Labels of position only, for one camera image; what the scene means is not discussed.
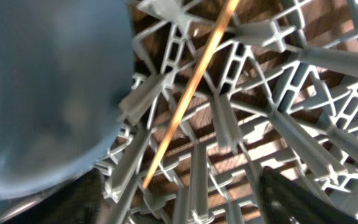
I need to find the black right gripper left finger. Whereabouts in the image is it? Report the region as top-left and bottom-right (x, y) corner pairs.
(5, 169), (103, 224)

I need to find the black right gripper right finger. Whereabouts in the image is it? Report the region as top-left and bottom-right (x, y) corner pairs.
(257, 167), (358, 224)

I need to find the dark blue bowl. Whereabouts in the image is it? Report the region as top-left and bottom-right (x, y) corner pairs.
(0, 0), (135, 201)

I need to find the wooden chopstick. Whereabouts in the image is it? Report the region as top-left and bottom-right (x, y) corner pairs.
(142, 0), (240, 189)

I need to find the grey dishwasher rack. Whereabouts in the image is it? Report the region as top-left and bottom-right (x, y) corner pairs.
(96, 0), (358, 223)

